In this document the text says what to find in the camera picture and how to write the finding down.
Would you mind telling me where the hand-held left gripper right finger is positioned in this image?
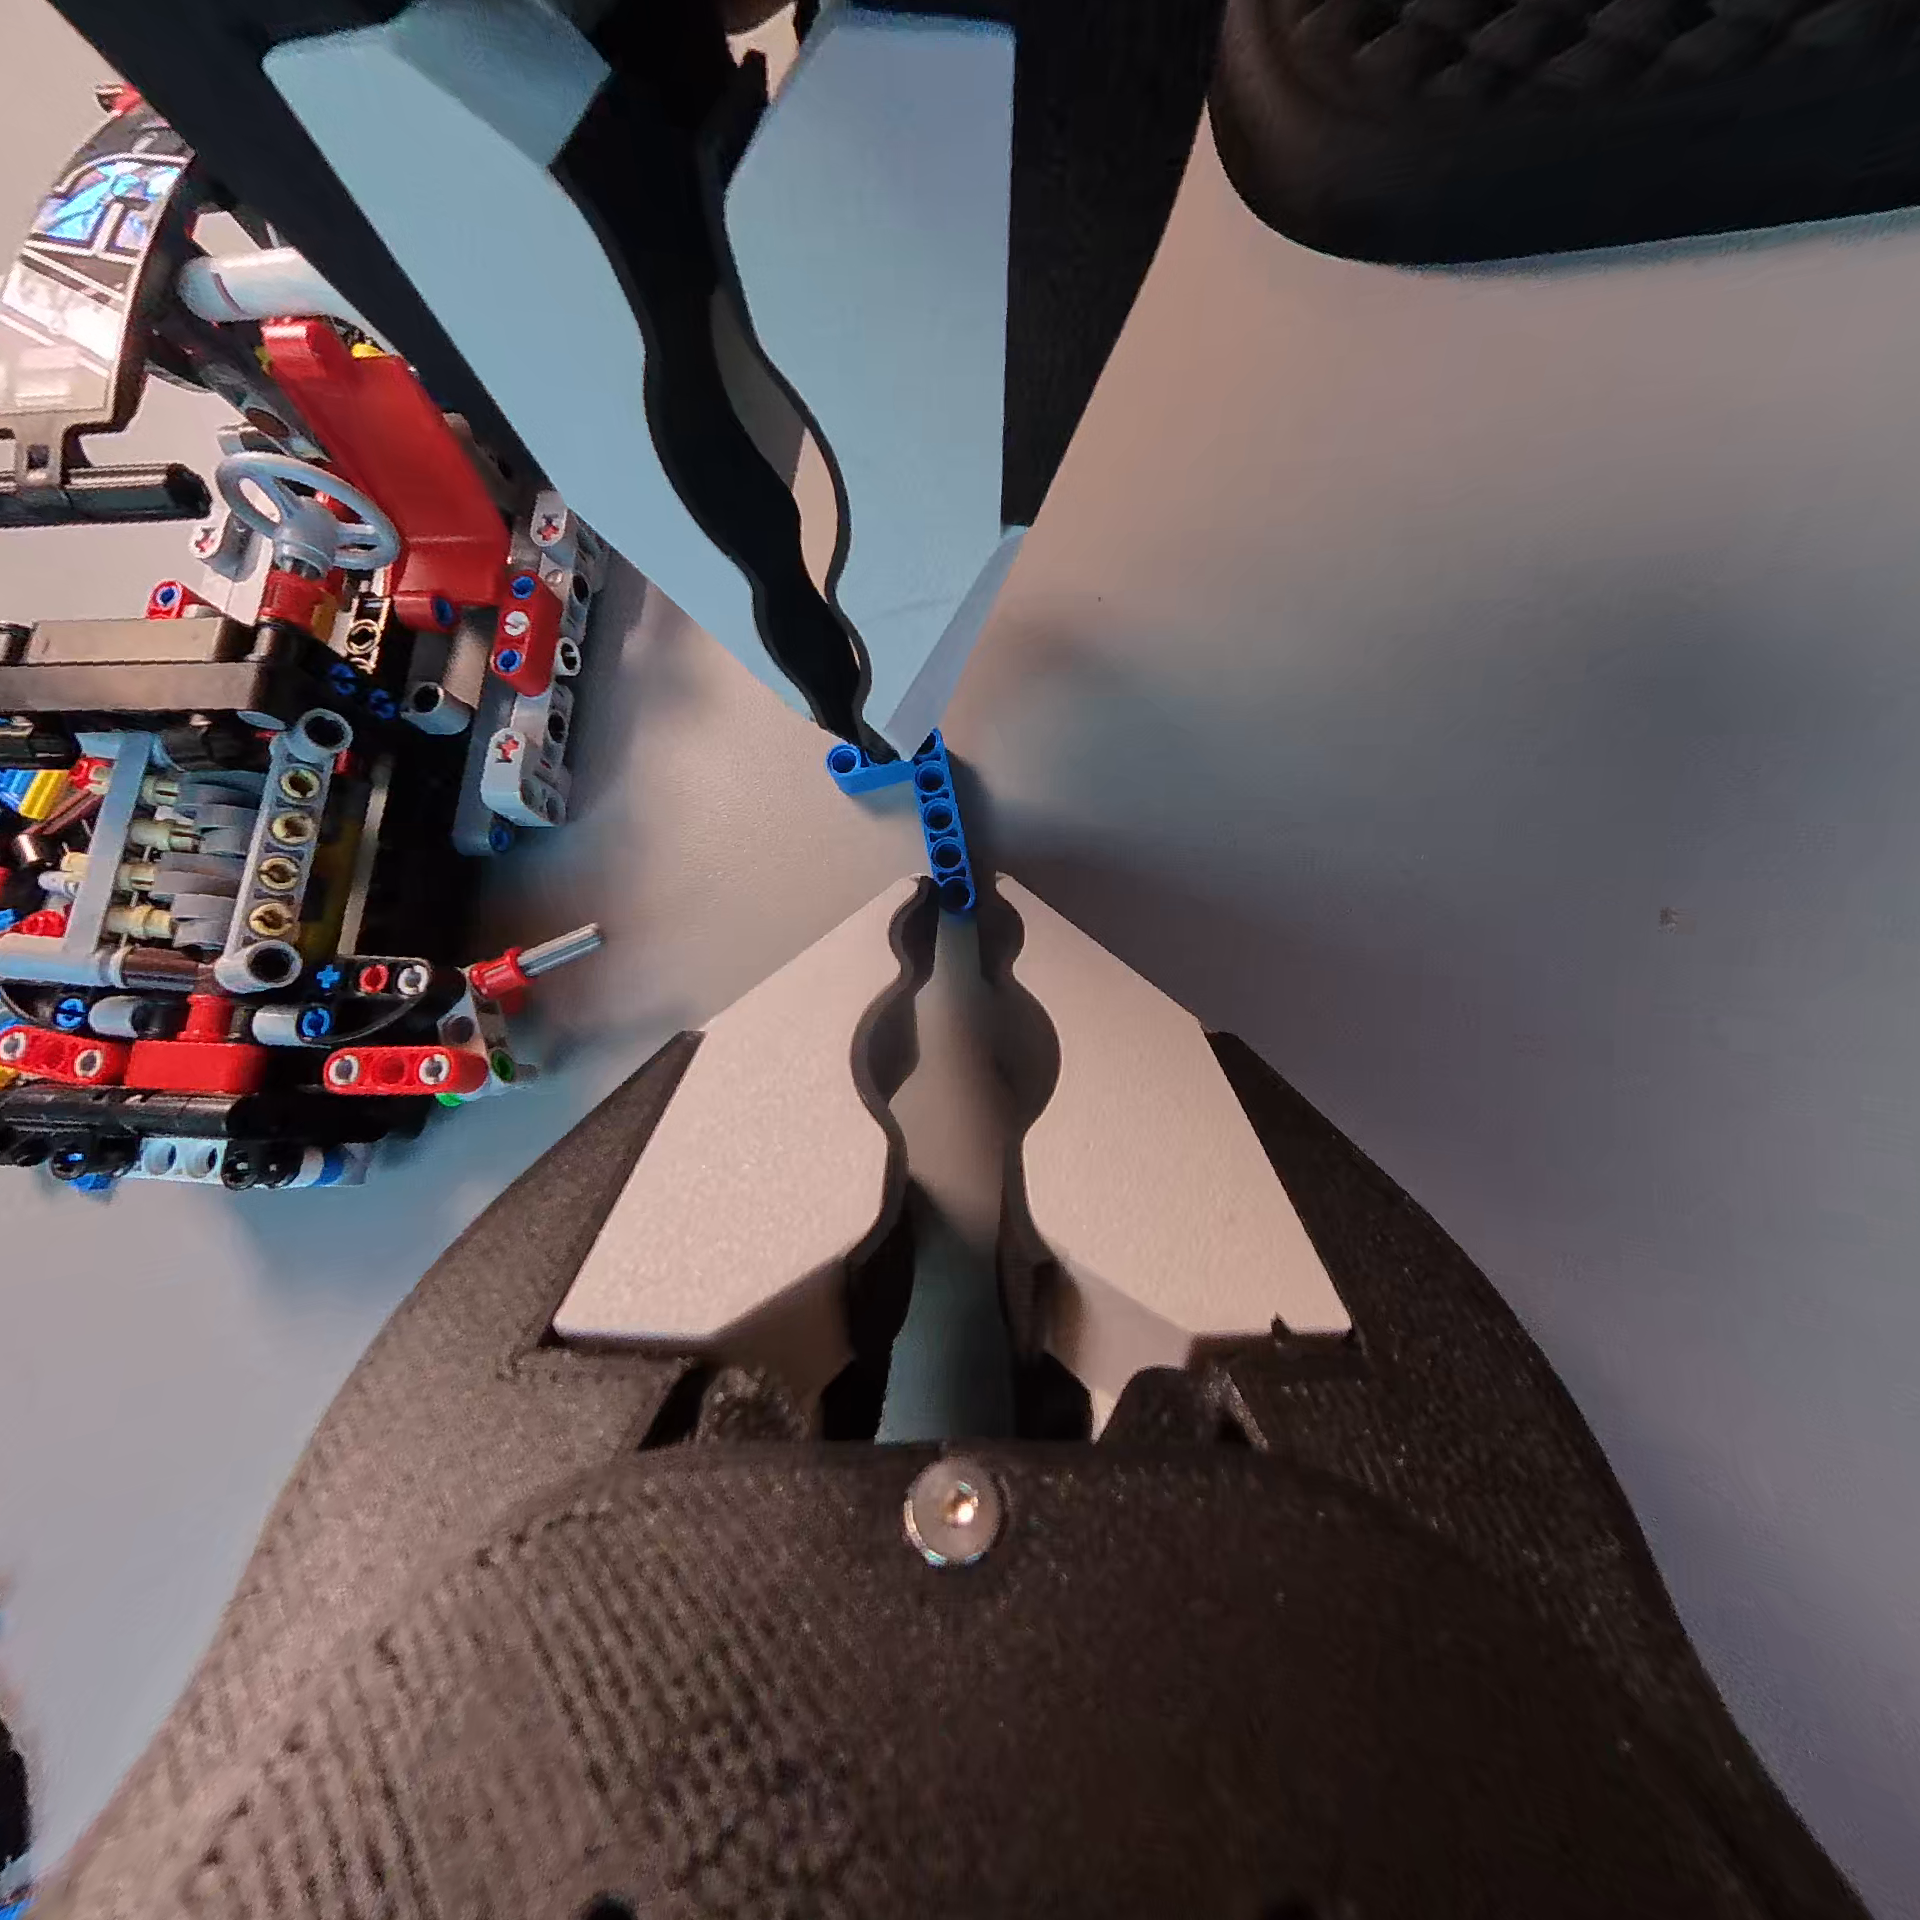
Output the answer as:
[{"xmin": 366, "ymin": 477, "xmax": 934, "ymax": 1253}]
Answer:
[{"xmin": 976, "ymin": 873, "xmax": 1355, "ymax": 1441}]

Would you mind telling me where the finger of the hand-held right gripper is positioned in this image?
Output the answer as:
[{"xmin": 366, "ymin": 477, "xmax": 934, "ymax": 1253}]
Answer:
[
  {"xmin": 720, "ymin": 0, "xmax": 1038, "ymax": 756},
  {"xmin": 257, "ymin": 0, "xmax": 880, "ymax": 751}
]

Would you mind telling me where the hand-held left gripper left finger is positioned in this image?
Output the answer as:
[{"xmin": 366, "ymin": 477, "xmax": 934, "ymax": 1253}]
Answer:
[{"xmin": 551, "ymin": 873, "xmax": 939, "ymax": 1441}]

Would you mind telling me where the blue L-shaped lego beam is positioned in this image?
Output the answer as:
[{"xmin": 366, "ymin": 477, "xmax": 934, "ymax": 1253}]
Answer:
[{"xmin": 826, "ymin": 726, "xmax": 984, "ymax": 913}]

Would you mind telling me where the lego car model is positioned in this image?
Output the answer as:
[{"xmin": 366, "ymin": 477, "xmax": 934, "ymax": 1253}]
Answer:
[{"xmin": 0, "ymin": 83, "xmax": 608, "ymax": 1193}]

